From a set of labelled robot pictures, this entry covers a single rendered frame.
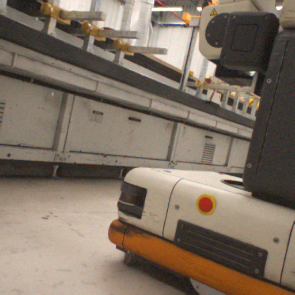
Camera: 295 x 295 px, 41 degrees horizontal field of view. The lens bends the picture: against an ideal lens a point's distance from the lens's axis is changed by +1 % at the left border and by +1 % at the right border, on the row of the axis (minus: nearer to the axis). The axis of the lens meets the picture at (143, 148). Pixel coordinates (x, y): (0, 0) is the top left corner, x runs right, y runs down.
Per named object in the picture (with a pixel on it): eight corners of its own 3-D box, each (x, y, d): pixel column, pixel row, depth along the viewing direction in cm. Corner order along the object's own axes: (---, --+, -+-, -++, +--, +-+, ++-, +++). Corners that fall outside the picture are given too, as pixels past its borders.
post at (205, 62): (200, 99, 296) (214, 37, 294) (198, 99, 293) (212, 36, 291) (196, 99, 298) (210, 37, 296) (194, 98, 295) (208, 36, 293)
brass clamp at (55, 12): (71, 25, 177) (72, 14, 177) (48, 14, 166) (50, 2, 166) (61, 25, 181) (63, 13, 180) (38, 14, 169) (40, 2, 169)
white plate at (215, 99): (219, 106, 323) (221, 94, 323) (205, 100, 302) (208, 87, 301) (218, 106, 324) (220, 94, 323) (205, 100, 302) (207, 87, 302)
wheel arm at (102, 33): (139, 41, 182) (141, 31, 182) (135, 38, 179) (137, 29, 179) (74, 37, 206) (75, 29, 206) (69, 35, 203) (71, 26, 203)
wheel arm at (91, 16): (105, 23, 161) (107, 12, 161) (99, 20, 158) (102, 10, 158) (36, 21, 185) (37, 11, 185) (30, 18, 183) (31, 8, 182)
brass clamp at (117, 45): (134, 56, 218) (136, 46, 218) (119, 49, 207) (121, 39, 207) (125, 55, 222) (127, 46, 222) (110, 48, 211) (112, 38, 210)
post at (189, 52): (185, 92, 275) (199, 29, 273) (182, 91, 271) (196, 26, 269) (180, 91, 277) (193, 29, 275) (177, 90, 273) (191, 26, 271)
